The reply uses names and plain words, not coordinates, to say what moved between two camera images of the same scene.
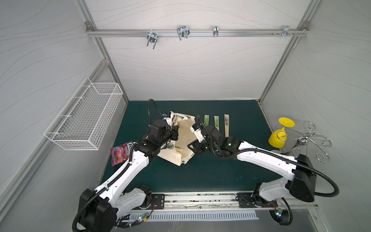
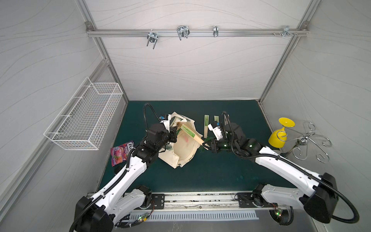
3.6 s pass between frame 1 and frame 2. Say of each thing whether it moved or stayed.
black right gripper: moved
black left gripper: stayed
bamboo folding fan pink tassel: stayed
